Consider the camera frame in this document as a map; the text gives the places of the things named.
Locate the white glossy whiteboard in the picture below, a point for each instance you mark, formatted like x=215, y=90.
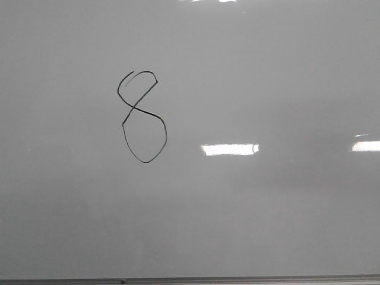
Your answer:
x=189, y=138

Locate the grey aluminium whiteboard frame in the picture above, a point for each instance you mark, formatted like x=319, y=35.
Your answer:
x=312, y=279

